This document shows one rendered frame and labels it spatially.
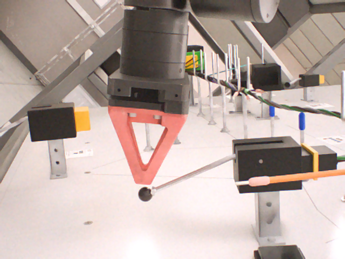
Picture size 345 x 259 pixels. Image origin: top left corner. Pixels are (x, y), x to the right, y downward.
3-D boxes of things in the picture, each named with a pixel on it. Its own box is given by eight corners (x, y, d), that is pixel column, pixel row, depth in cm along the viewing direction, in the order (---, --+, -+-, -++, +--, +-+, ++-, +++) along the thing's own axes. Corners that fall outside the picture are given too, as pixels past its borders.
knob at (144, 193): (138, 199, 47) (137, 185, 46) (153, 198, 47) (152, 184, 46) (138, 204, 45) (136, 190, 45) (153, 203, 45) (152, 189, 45)
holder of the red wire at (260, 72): (273, 109, 109) (271, 60, 107) (282, 121, 96) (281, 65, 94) (249, 110, 109) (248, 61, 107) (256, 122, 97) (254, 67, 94)
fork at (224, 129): (221, 133, 90) (217, 54, 87) (218, 130, 91) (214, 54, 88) (231, 131, 90) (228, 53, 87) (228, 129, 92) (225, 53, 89)
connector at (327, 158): (277, 169, 47) (276, 148, 46) (327, 165, 47) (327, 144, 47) (285, 178, 44) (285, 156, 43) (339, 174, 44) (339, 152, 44)
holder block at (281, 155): (233, 179, 48) (231, 139, 47) (291, 175, 48) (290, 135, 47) (239, 193, 44) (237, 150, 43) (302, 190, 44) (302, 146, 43)
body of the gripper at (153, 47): (185, 90, 49) (193, 14, 47) (187, 108, 39) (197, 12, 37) (120, 84, 49) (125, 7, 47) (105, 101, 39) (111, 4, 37)
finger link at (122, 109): (179, 171, 50) (188, 79, 48) (180, 196, 43) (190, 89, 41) (112, 165, 50) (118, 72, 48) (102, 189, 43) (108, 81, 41)
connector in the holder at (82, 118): (76, 126, 72) (74, 107, 72) (90, 125, 72) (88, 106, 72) (76, 131, 68) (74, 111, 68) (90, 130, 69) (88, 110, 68)
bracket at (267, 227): (251, 225, 49) (249, 177, 48) (275, 224, 49) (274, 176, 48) (259, 246, 44) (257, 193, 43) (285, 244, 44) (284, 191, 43)
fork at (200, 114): (197, 116, 106) (193, 50, 103) (195, 115, 108) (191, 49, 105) (206, 115, 107) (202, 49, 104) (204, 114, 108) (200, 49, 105)
